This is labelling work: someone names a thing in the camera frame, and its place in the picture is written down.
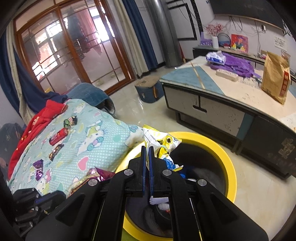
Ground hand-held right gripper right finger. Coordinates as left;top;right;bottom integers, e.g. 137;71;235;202
149;146;269;241

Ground grey heart print cushion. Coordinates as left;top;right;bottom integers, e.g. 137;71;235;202
0;123;26;153

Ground red flower branches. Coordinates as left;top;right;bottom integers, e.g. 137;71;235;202
205;23;225;37

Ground colourful painting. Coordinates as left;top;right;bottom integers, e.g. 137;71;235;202
231;34;248;52

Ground grey tower air conditioner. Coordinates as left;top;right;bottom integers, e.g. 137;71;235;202
146;0;184;68

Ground green candy wrapper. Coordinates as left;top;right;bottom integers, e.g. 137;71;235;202
63;116;78;127

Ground wooden frame glass door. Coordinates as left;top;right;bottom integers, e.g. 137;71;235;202
13;0;137;95

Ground dark chocolate bar wrapper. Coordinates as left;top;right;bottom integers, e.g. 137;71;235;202
49;144;65;161

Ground red candy wrapper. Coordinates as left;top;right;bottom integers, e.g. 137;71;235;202
49;128;68;146

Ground white plastic bag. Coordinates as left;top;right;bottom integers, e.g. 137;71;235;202
150;197;170;212

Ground purple cloth bag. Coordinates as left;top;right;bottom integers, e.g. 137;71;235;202
210;53;263;80

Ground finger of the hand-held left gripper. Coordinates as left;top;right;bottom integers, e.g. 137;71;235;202
34;190;68;212

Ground purple box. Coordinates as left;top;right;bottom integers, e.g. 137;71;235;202
200;32;213;46

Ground yellow snack packet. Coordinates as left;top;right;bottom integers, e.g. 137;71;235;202
142;125;184;173

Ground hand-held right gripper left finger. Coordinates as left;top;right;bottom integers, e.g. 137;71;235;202
25;146;149;241

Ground purple candy wrapper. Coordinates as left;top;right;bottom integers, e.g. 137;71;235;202
32;159;45;181

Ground dark television cabinet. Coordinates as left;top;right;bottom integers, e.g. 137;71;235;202
192;45;296;84

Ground hanging pink clothes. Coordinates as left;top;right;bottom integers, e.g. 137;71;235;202
76;9;102;56

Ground red quilted blanket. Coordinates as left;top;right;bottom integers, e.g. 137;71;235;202
8;100;68;179

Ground round wire frame ornament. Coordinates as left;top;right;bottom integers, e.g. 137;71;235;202
217;32;232;48

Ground cream curtain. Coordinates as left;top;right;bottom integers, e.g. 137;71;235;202
6;23;35;126
118;5;148;77

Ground white wall paper note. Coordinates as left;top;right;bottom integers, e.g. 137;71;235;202
273;36;287;49

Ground blue white tissue pack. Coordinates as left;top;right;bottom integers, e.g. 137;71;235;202
206;51;226;65

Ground white power strip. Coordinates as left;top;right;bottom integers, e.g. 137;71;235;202
216;70;238;82

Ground marble top coffee table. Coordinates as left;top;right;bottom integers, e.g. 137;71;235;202
159;52;296;180

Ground black bin with yellow rim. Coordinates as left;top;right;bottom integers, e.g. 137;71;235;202
116;132;237;241

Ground blue curtain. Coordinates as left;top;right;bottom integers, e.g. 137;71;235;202
0;35;67;116
121;0;160;72

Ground black television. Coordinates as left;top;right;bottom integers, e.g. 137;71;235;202
211;0;286;30

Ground brown paper bag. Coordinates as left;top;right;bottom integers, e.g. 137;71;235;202
261;51;290;106

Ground magenta foil wrapper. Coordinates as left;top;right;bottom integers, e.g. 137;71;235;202
67;167;116;197

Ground blue plush cushion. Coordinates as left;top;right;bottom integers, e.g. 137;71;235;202
67;83;116;116

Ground blue square stool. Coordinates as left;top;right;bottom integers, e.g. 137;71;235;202
134;76;165;103

